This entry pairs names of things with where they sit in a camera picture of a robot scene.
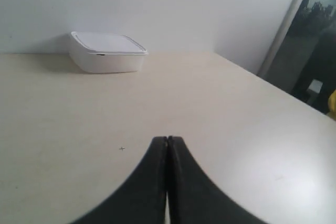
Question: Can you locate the dark glass door panel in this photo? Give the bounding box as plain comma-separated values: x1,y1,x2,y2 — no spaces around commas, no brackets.
265,0,335,114

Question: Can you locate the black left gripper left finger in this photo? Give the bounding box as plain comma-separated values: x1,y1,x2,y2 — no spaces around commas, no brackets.
74,136,168,224

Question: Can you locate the yellow object at edge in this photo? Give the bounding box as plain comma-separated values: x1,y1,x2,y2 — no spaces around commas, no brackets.
327,90,336,120

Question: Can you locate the white door frame post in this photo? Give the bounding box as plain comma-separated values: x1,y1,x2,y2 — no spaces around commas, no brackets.
257,0,302,79

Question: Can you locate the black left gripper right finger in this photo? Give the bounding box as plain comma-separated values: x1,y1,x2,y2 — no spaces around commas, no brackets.
166,136,264,223

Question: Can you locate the white rectangular box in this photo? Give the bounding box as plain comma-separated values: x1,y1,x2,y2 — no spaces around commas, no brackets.
69,31,148,74

